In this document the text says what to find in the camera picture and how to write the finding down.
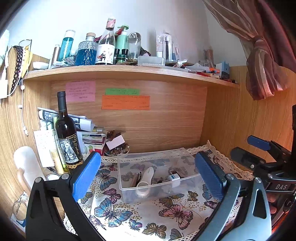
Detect yellow hanging item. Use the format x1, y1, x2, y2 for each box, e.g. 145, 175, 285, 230
22, 50, 33, 77

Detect dark green ink bottle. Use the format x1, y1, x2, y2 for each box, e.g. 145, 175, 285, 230
116, 48, 129, 64

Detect clear plastic storage box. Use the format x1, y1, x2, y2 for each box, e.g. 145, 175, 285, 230
117, 147, 204, 204

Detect clear brush case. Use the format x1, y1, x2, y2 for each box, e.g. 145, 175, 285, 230
137, 56, 166, 66

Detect white wall adapter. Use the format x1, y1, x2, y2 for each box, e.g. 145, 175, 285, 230
0, 79, 8, 99

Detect white charging cable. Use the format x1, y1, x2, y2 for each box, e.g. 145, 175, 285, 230
18, 85, 29, 136

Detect pile of pens and markers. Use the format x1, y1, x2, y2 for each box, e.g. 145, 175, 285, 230
180, 61, 220, 78

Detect black bead chain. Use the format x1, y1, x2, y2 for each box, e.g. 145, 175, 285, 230
10, 46, 24, 92

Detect bowl of pebbles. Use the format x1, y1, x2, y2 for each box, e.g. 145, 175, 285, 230
104, 131, 130, 156

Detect white flat case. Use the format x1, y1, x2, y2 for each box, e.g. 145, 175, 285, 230
32, 61, 50, 69

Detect yellow tube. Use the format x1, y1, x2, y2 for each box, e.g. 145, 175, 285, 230
50, 148, 65, 175

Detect white tumbler bottle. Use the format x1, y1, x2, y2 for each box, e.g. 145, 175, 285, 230
13, 146, 47, 188

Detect brown striped curtain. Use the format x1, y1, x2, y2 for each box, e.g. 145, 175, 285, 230
202, 0, 294, 100

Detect pink sticky note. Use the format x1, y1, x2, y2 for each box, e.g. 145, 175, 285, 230
65, 81, 96, 102

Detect blue pencil sharpener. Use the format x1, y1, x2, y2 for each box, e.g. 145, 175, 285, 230
220, 61, 230, 79

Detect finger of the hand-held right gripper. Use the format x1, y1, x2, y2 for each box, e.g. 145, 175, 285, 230
247, 136, 289, 163
230, 146, 263, 171

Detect person's right hand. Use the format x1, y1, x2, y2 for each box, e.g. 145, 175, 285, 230
268, 193, 278, 215

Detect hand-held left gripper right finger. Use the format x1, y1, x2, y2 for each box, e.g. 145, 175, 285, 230
192, 151, 272, 241

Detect wooden shelf board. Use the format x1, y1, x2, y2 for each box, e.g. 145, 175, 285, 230
23, 65, 240, 88

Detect green pump bottle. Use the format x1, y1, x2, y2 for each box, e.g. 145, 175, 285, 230
115, 24, 129, 62

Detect white fluffy item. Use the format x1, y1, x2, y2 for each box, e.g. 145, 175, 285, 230
0, 30, 10, 67

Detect glass bottle with silver cap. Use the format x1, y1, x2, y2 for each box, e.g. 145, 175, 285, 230
128, 32, 141, 59

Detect stack of books and magazines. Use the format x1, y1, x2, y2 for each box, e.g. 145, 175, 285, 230
37, 107, 108, 156

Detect butterfly print tablecloth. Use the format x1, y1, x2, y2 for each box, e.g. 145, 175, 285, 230
62, 140, 255, 241

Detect slim silver bottle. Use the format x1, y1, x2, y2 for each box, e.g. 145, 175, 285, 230
51, 44, 61, 66

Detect orange paper note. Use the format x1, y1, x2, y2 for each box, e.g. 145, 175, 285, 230
101, 95, 151, 110

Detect clear bottle with cartoon label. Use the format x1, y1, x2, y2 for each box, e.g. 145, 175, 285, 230
95, 18, 116, 65

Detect teal plastic bottle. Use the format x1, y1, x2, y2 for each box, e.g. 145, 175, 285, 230
58, 30, 76, 62

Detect white pink lint remover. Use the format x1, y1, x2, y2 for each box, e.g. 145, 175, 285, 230
135, 166, 155, 197

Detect wire frame eyeglasses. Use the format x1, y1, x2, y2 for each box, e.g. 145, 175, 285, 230
13, 192, 29, 215

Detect white charger plug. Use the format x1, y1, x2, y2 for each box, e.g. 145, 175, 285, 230
167, 170, 181, 188

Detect silver metal stick tool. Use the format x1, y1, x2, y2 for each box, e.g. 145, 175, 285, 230
129, 171, 142, 189

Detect handwritten white paper sheet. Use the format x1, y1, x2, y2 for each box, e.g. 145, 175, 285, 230
33, 130, 58, 168

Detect glass jar with sticks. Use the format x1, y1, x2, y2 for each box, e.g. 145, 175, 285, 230
199, 49, 214, 67

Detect white blank card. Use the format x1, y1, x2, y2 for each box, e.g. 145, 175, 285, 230
106, 136, 125, 150

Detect blue white card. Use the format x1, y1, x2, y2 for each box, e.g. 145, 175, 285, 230
9, 213, 26, 232

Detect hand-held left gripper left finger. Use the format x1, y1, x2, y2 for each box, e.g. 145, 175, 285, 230
25, 151, 109, 241

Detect blue liquid glass bottle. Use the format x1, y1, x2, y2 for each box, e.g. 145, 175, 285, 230
75, 33, 97, 66

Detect dark wine bottle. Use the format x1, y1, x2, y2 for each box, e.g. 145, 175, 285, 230
55, 91, 84, 175

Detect green paper note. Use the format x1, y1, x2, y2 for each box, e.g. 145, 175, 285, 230
105, 88, 140, 95

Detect toothbrush blister package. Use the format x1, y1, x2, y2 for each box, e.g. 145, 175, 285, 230
156, 30, 176, 61

